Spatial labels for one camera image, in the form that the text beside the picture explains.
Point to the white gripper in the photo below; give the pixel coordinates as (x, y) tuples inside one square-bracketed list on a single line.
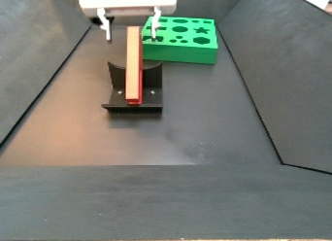
[(126, 8)]

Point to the red double-square block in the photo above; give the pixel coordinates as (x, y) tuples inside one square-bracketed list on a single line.
[(133, 67)]

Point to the green foam shape board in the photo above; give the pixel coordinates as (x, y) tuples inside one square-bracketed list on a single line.
[(185, 39)]

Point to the black curved holder stand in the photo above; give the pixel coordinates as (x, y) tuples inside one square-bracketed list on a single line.
[(152, 90)]

